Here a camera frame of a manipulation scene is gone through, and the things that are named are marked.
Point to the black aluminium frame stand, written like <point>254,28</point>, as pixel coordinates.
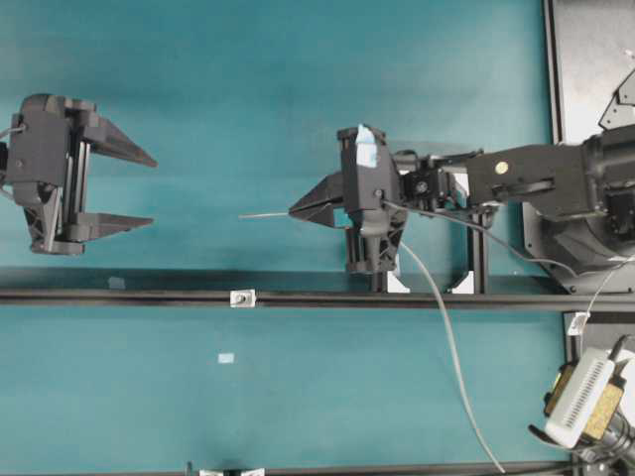
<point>478,258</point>

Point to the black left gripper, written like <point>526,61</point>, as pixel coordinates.
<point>39,165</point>

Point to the long black aluminium rail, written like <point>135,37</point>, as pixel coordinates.
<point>564,303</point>

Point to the white corner bracket with hole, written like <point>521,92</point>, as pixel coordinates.
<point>242,298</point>

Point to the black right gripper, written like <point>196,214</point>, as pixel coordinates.
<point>373,238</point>

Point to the white label tag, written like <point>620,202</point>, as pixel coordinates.
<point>577,324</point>

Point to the white perforated box device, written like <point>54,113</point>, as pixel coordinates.
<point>582,409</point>

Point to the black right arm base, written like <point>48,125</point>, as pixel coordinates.
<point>583,256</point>

